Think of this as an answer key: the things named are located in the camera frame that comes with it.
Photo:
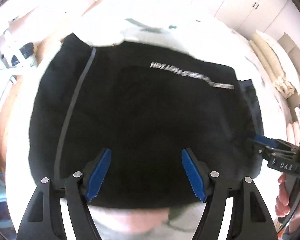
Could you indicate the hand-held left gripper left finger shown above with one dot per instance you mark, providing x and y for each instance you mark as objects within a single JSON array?
[{"x": 98, "y": 175}]

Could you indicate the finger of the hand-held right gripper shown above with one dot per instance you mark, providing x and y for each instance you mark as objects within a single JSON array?
[
  {"x": 257, "y": 147},
  {"x": 265, "y": 140}
]

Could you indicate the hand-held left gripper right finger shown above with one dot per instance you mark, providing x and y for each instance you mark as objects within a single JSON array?
[{"x": 193, "y": 175}]

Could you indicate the black hooded jacket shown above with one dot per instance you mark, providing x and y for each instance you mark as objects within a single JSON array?
[{"x": 140, "y": 117}]

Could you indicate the white basket with dark clothes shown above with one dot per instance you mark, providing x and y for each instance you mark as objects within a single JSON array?
[{"x": 25, "y": 55}]

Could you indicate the person's right hand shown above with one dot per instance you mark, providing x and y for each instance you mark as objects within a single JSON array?
[{"x": 281, "y": 197}]

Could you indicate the beige patterned quilt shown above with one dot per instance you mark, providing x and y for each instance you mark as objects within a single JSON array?
[{"x": 285, "y": 86}]

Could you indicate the cream folded bedding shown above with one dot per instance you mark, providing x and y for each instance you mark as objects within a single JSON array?
[{"x": 267, "y": 52}]

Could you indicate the white wardrobe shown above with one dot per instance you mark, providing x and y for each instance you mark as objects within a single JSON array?
[{"x": 252, "y": 5}]

